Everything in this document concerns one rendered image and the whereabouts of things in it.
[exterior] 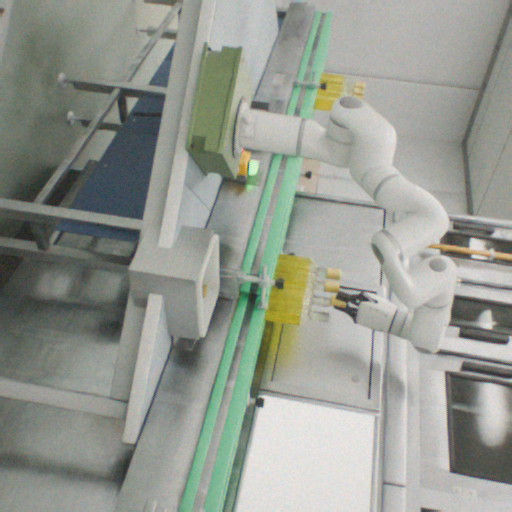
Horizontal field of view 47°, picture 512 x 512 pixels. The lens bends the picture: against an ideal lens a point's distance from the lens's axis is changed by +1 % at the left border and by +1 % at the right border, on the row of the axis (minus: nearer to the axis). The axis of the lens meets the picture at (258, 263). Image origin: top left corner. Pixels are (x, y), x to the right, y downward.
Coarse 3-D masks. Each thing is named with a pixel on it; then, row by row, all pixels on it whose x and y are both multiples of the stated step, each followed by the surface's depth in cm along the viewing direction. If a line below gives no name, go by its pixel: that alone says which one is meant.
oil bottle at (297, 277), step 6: (276, 270) 175; (282, 270) 176; (288, 270) 176; (294, 270) 176; (300, 270) 176; (276, 276) 174; (282, 276) 174; (288, 276) 174; (294, 276) 174; (300, 276) 174; (306, 276) 174; (312, 276) 175; (288, 282) 173; (294, 282) 173; (300, 282) 173; (306, 282) 173; (312, 282) 173; (312, 288) 174
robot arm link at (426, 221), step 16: (400, 176) 131; (384, 192) 130; (400, 192) 128; (416, 192) 128; (384, 208) 134; (400, 208) 131; (416, 208) 129; (432, 208) 127; (400, 224) 130; (416, 224) 128; (432, 224) 128; (448, 224) 130; (400, 240) 128; (416, 240) 128; (432, 240) 130
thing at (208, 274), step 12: (216, 240) 142; (216, 252) 146; (204, 264) 134; (216, 264) 149; (204, 276) 153; (216, 276) 152; (216, 288) 155; (204, 300) 153; (204, 312) 151; (204, 324) 148
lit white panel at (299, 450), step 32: (288, 416) 159; (320, 416) 159; (352, 416) 159; (256, 448) 152; (288, 448) 152; (320, 448) 153; (352, 448) 153; (256, 480) 146; (288, 480) 146; (320, 480) 147; (352, 480) 147
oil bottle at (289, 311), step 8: (272, 296) 169; (272, 304) 167; (280, 304) 167; (288, 304) 167; (296, 304) 167; (304, 304) 167; (272, 312) 166; (280, 312) 165; (288, 312) 165; (296, 312) 165; (304, 312) 165; (272, 320) 169; (280, 320) 168; (288, 320) 167; (296, 320) 167; (304, 320) 166
